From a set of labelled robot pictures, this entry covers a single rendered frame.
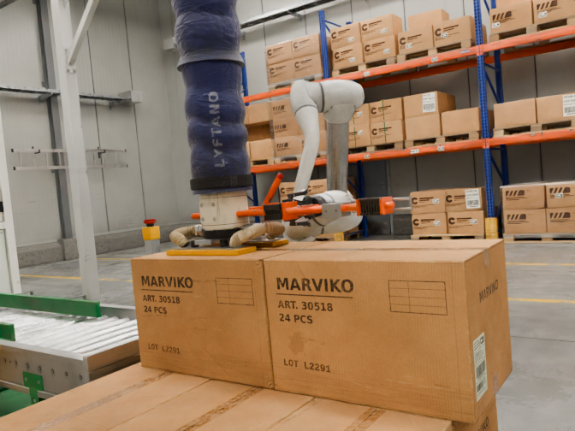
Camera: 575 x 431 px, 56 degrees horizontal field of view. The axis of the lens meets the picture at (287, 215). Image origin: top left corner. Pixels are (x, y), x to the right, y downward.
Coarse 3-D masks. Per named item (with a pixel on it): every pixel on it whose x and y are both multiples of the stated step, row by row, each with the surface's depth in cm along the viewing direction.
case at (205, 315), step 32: (160, 256) 195; (192, 256) 186; (224, 256) 178; (256, 256) 170; (160, 288) 189; (192, 288) 180; (224, 288) 172; (256, 288) 164; (160, 320) 190; (192, 320) 181; (224, 320) 173; (256, 320) 165; (160, 352) 192; (192, 352) 183; (224, 352) 174; (256, 352) 167; (256, 384) 168
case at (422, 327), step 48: (432, 240) 171; (480, 240) 161; (288, 288) 158; (336, 288) 149; (384, 288) 141; (432, 288) 133; (480, 288) 138; (288, 336) 160; (336, 336) 150; (384, 336) 142; (432, 336) 135; (480, 336) 137; (288, 384) 161; (336, 384) 152; (384, 384) 143; (432, 384) 136; (480, 384) 135
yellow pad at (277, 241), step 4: (252, 240) 198; (256, 240) 197; (260, 240) 195; (264, 240) 194; (268, 240) 193; (272, 240) 194; (276, 240) 195; (280, 240) 195; (284, 240) 196; (216, 244) 206; (244, 244) 198; (248, 244) 197; (252, 244) 196; (256, 244) 195; (260, 244) 194; (264, 244) 192; (268, 244) 191; (272, 244) 191; (276, 244) 192; (280, 244) 194; (284, 244) 196
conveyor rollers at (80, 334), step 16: (0, 320) 307; (16, 320) 305; (32, 320) 295; (48, 320) 293; (64, 320) 290; (80, 320) 288; (96, 320) 285; (112, 320) 283; (128, 320) 280; (16, 336) 261; (32, 336) 258; (48, 336) 255; (64, 336) 252; (80, 336) 250; (96, 336) 253; (112, 336) 250; (128, 336) 247; (80, 352) 227
